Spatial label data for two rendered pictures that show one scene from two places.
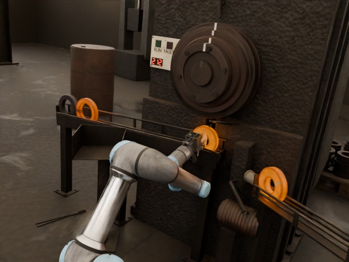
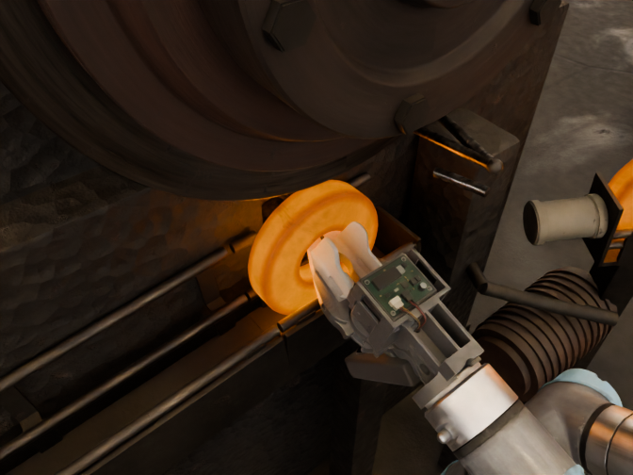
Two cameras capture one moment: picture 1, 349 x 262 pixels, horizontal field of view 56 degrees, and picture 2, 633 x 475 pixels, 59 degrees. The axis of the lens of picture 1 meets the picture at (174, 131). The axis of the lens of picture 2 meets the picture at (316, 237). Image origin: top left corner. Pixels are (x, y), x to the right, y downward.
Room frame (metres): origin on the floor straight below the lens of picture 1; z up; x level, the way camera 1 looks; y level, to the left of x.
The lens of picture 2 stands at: (1.54, 0.23, 1.19)
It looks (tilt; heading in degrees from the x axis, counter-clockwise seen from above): 46 degrees down; 290
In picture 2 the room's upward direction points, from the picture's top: straight up
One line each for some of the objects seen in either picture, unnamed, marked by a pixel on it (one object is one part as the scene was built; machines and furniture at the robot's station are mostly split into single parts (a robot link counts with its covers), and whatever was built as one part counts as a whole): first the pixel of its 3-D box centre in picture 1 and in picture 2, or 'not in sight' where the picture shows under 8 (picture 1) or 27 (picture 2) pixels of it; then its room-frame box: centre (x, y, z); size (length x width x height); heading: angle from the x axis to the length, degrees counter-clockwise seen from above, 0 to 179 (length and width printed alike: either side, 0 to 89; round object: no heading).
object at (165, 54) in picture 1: (169, 54); not in sight; (1.95, 0.07, 1.15); 0.26 x 0.02 x 0.18; 58
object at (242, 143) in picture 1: (242, 163); (451, 204); (1.57, -0.37, 0.68); 0.11 x 0.08 x 0.24; 148
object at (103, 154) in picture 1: (99, 189); not in sight; (1.71, 0.40, 0.36); 0.26 x 0.20 x 0.72; 93
